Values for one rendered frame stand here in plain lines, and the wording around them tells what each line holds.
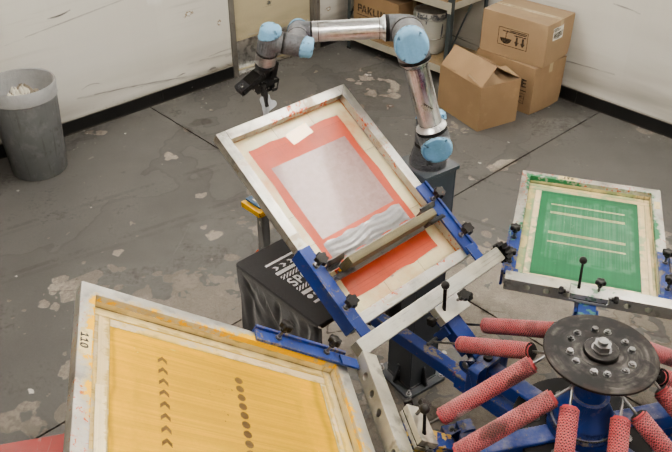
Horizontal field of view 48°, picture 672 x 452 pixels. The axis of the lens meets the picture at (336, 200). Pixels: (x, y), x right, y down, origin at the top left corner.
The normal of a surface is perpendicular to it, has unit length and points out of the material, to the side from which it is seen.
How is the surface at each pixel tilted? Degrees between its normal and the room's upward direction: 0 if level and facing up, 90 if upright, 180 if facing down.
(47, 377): 0
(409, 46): 83
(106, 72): 90
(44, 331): 0
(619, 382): 0
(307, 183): 32
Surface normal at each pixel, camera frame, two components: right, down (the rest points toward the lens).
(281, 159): 0.36, -0.50
